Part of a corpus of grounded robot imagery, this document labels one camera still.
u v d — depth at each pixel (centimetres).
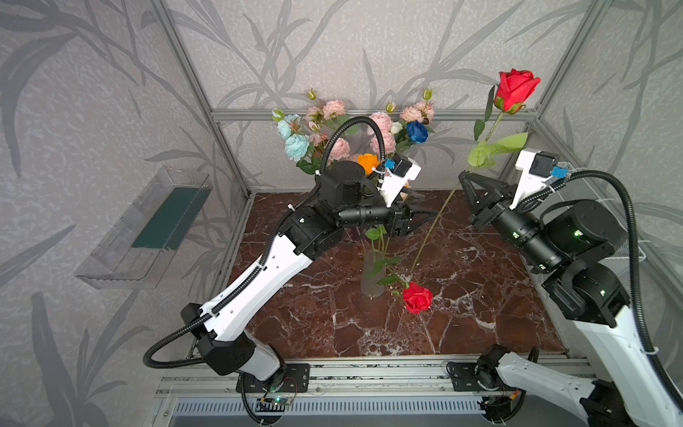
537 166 38
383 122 76
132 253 64
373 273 65
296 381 72
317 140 81
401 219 46
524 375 57
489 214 41
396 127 79
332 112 81
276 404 71
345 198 42
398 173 45
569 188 37
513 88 37
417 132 75
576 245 33
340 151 76
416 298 50
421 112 80
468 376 74
